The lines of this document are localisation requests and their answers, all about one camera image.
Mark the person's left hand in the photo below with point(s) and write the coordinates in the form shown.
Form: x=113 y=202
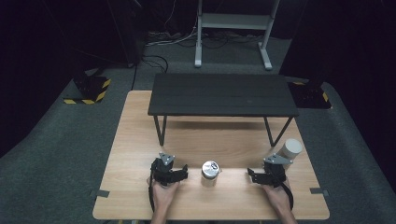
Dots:
x=164 y=196

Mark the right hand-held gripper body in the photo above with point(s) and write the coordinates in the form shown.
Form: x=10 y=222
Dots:
x=274 y=174

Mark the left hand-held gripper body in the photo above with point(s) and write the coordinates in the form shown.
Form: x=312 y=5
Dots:
x=163 y=174

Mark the white metal stand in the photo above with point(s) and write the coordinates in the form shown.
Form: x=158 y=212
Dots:
x=232 y=21

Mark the dark stand pole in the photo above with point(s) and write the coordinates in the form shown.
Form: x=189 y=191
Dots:
x=126 y=34

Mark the grey tape strip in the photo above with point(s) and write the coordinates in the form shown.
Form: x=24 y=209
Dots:
x=102 y=193
x=317 y=190

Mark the person's right hand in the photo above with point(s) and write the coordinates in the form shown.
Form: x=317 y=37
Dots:
x=278 y=199

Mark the black shelf with metal legs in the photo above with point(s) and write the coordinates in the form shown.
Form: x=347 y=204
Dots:
x=222 y=93

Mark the glass jar with foil lid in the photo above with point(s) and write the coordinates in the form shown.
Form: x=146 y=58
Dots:
x=210 y=173

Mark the black yellow striped stand base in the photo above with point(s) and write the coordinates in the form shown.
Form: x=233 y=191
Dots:
x=91 y=88
x=311 y=96

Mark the white-lidded round container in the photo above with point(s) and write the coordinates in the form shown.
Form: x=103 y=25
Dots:
x=292 y=148

